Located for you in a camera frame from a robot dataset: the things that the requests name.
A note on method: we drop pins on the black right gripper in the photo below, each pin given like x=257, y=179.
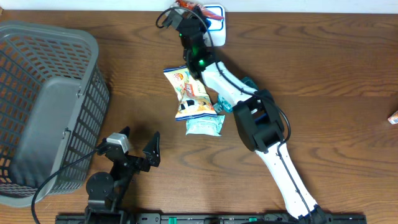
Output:
x=202, y=21

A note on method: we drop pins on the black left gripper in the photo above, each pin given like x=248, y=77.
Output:
x=144, y=165

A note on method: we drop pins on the orange chocolate bar wrapper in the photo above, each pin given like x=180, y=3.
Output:
x=207, y=13

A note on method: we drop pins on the large snack bag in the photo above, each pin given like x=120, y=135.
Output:
x=193, y=100

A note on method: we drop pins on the green wet wipes pack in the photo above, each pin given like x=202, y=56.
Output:
x=207, y=125

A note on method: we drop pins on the teal mouthwash bottle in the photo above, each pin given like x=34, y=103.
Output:
x=222, y=105

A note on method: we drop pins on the small orange box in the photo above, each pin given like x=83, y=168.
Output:
x=393, y=119

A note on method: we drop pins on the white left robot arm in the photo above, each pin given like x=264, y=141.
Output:
x=106, y=190

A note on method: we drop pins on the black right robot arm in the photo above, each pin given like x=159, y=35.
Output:
x=262, y=126

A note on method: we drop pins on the grey plastic shopping basket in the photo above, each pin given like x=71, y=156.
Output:
x=53, y=103

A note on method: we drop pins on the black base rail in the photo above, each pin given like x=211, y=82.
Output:
x=155, y=218

